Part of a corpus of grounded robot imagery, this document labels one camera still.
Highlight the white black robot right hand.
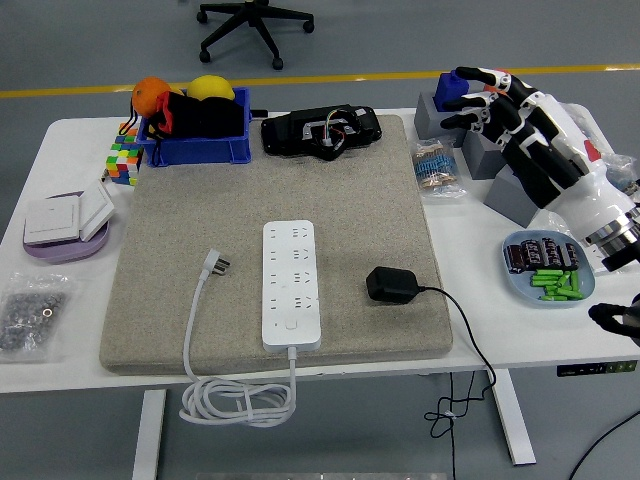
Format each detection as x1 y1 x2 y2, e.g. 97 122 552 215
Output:
439 66 634 236

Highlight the thin black adapter cord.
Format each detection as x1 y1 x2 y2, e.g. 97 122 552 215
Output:
417 284 499 480

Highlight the black plug adapter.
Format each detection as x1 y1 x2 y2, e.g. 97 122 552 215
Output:
365 266 420 304

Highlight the white power strip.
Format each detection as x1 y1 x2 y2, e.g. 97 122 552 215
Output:
261 219 323 354

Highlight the white power cord with plug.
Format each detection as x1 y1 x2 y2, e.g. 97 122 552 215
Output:
178 248 299 429

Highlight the grey block holder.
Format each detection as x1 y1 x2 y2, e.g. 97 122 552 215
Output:
483 167 544 229
462 129 507 181
414 92 469 141

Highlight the bag of blue tan resistors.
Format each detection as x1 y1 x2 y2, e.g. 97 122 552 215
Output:
410 139 469 200

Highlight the blue square peg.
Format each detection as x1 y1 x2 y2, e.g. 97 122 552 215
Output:
433 69 471 112

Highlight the light blue plate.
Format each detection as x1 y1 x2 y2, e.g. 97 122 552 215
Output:
501 228 597 309

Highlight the black desk control panel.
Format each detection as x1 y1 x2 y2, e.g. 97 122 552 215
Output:
556 360 640 377

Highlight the white table leg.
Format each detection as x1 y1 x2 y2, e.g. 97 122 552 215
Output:
487 369 537 466
130 389 168 480

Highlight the grey-brown mat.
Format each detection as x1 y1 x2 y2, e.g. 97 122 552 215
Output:
98 113 455 376

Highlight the large yellow lemon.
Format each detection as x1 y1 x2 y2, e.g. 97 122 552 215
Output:
186 74 236 104

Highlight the blue plastic bin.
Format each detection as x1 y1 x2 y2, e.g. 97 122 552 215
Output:
135 87 253 167

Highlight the orange fruit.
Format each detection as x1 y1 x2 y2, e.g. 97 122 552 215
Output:
131 76 174 119

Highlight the small colourful puzzle cube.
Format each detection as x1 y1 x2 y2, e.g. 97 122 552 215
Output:
114 121 140 146

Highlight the large colourful puzzle cube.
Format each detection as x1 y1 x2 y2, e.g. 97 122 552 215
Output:
103 141 145 188

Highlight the purple tray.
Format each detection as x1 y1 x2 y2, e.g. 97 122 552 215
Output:
22 192 111 265

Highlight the bag of metal nuts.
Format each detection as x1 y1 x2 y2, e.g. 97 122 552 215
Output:
0 272 79 364

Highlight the black electronic device with wires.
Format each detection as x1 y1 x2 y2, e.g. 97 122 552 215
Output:
260 103 384 162

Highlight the black floor cable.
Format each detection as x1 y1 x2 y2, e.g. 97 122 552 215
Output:
569 409 640 480

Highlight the black and red drawstring pouch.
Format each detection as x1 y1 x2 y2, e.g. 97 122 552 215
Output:
127 91 247 169

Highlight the white wall switch panel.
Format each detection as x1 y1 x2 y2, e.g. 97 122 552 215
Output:
23 195 82 246
77 179 116 244

